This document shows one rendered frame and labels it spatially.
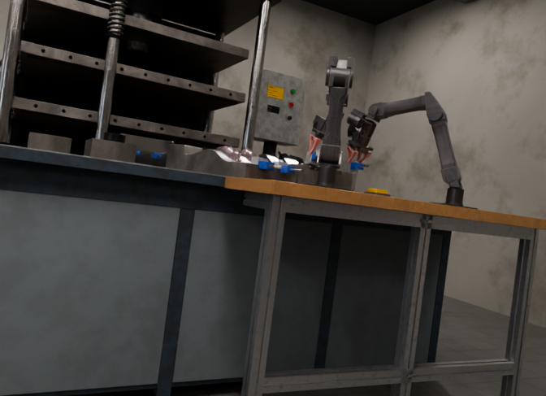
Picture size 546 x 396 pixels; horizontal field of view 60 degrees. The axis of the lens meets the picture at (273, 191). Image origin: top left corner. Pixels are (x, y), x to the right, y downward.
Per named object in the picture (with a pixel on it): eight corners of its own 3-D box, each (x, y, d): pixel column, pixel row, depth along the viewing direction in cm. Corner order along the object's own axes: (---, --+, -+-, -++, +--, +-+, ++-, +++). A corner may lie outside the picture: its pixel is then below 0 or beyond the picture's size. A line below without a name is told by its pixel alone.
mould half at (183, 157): (295, 186, 180) (298, 157, 180) (244, 178, 161) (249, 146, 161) (214, 177, 215) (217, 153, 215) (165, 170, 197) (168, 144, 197)
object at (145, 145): (170, 176, 242) (174, 141, 242) (115, 168, 229) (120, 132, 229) (147, 173, 286) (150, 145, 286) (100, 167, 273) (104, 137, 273)
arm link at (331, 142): (319, 163, 167) (331, 68, 163) (338, 165, 166) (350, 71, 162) (318, 163, 160) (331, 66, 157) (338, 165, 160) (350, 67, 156)
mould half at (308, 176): (350, 194, 197) (354, 162, 197) (296, 186, 184) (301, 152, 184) (290, 188, 241) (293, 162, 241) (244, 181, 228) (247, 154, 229)
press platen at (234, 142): (239, 147, 260) (240, 138, 260) (12, 107, 208) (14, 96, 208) (195, 150, 325) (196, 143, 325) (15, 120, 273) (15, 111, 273)
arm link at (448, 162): (444, 185, 186) (425, 108, 192) (447, 187, 192) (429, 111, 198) (460, 182, 183) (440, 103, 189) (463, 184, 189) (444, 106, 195)
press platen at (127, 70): (244, 102, 260) (245, 93, 260) (19, 51, 208) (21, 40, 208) (200, 114, 325) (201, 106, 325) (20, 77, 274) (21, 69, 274)
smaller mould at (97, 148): (134, 164, 168) (136, 145, 168) (89, 158, 160) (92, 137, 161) (123, 164, 185) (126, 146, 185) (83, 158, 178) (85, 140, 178)
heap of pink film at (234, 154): (269, 167, 186) (271, 148, 186) (235, 162, 173) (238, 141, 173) (227, 165, 204) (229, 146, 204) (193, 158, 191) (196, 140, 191)
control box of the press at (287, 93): (278, 324, 281) (309, 79, 282) (231, 324, 267) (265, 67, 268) (261, 313, 301) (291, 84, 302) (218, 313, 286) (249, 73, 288)
